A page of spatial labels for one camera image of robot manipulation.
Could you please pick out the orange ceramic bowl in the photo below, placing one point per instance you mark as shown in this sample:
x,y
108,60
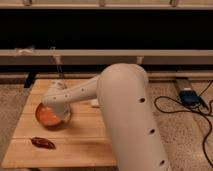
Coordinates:
x,y
46,117

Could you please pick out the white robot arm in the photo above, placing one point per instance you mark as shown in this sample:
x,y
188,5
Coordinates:
x,y
121,91

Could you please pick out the small white packet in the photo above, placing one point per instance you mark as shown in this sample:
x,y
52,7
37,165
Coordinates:
x,y
95,103

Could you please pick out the blue power adapter box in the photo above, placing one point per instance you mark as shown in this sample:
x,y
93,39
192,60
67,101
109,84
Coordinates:
x,y
189,97

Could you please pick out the black table leg bracket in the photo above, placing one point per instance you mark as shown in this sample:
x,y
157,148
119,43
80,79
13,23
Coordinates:
x,y
30,79

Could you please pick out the long grey metal rail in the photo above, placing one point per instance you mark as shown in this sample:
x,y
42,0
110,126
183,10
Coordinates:
x,y
100,57

